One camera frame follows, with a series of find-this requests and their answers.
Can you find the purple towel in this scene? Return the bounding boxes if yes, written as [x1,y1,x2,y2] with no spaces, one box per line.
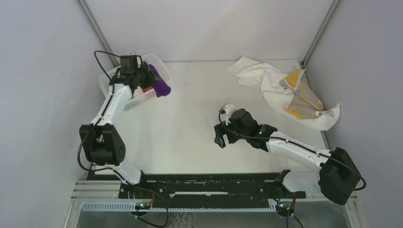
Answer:
[153,80,171,97]

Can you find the orange towel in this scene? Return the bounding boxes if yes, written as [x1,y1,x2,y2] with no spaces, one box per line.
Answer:
[142,86,153,93]

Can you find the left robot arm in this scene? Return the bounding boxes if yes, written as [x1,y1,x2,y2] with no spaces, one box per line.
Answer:
[77,54,171,198]

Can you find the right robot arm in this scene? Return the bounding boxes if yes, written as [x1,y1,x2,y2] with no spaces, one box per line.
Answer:
[214,104,367,205]

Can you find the white plastic basket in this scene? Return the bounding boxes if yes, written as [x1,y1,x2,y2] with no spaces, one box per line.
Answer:
[98,53,172,111]

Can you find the rolled white towel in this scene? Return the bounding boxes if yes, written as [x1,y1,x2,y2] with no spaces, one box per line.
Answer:
[133,87,144,98]

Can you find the large white towel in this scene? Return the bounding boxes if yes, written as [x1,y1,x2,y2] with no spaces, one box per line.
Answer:
[259,64,341,132]

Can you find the small white towel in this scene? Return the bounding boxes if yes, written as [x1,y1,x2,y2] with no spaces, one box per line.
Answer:
[227,57,267,87]

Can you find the grey yellow patterned towel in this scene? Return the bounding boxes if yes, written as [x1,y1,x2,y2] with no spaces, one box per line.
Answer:
[279,69,324,119]

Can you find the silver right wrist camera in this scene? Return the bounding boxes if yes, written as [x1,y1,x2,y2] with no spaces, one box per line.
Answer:
[219,104,237,125]

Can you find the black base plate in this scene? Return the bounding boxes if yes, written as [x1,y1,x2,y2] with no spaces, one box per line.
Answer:
[118,171,306,207]

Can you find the aluminium corner post left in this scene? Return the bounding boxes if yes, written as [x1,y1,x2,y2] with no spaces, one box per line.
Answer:
[75,0,112,53]

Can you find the aluminium corner post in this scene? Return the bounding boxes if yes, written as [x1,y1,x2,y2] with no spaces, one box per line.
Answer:
[75,0,112,53]
[300,0,342,68]

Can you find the white slotted cable duct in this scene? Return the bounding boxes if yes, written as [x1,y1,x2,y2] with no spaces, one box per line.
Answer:
[81,200,289,212]

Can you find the aluminium corner post right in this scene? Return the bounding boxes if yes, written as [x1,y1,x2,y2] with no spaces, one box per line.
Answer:
[300,0,342,68]

